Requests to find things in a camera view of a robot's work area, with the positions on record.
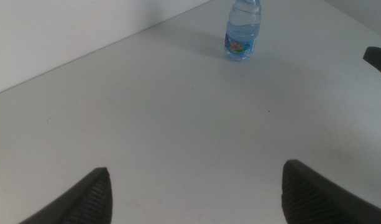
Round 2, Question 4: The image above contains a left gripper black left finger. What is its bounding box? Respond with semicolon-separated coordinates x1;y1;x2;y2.
18;167;114;224

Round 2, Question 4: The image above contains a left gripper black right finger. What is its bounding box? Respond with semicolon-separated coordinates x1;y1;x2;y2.
280;159;381;224

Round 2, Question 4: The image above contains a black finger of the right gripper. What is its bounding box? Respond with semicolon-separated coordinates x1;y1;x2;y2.
362;46;381;82

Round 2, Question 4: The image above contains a clear water bottle blue cap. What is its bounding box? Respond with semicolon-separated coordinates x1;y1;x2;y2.
224;0;262;62

